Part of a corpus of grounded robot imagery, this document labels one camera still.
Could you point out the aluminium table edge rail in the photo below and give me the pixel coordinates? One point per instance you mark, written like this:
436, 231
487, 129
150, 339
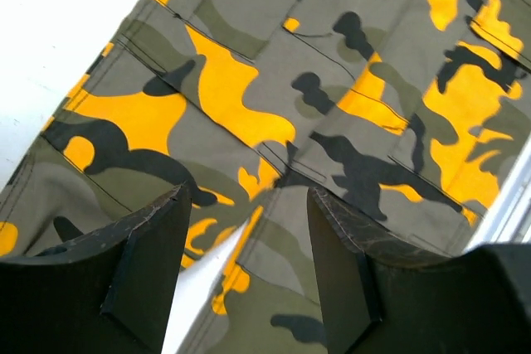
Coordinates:
505, 220

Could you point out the yellow camouflage trousers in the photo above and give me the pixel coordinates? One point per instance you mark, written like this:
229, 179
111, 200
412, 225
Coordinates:
412, 112

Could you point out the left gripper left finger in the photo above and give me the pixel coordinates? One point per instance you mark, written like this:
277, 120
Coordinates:
106, 291

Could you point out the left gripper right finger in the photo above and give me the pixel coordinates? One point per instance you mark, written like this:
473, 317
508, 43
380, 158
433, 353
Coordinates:
381, 294

